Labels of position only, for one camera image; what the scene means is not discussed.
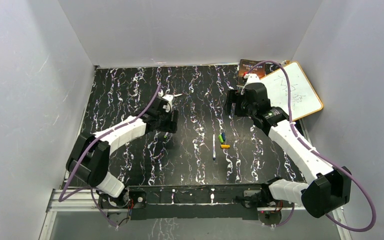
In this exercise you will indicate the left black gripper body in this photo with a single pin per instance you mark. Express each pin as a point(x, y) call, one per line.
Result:
point(164, 124)

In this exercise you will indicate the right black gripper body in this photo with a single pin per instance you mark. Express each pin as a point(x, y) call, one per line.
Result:
point(235, 96)

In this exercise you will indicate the green pen cap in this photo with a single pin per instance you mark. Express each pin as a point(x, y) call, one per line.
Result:
point(220, 137)

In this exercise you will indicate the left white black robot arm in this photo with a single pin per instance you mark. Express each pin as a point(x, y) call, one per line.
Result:
point(89, 158)

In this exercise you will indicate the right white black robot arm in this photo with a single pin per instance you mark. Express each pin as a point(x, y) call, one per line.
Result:
point(326, 188)

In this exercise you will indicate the blue pen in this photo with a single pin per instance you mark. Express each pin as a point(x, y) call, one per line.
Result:
point(213, 147)

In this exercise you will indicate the orange pen cap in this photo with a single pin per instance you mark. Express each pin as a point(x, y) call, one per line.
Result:
point(225, 146)

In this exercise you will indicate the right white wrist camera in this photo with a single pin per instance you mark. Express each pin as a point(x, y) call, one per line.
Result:
point(249, 79)

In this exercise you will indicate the white board wooden frame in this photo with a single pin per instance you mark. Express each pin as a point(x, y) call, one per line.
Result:
point(304, 100)

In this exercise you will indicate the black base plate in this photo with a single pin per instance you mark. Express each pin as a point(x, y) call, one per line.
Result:
point(147, 202)

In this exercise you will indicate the aluminium frame rail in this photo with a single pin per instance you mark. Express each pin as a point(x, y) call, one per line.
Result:
point(83, 201)

